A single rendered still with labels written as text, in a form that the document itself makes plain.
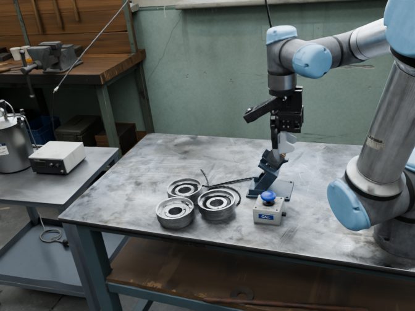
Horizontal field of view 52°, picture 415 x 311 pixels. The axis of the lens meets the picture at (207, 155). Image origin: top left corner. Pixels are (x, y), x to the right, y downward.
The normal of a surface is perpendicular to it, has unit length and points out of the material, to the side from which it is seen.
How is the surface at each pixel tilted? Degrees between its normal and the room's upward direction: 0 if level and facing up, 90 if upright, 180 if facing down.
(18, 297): 0
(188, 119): 90
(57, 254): 0
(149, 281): 0
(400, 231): 72
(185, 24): 90
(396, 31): 83
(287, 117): 90
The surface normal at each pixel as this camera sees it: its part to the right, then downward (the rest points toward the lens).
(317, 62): 0.39, 0.39
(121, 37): -0.34, 0.46
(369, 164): -0.83, 0.38
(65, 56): 0.93, 0.04
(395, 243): -0.68, 0.11
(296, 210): -0.11, -0.88
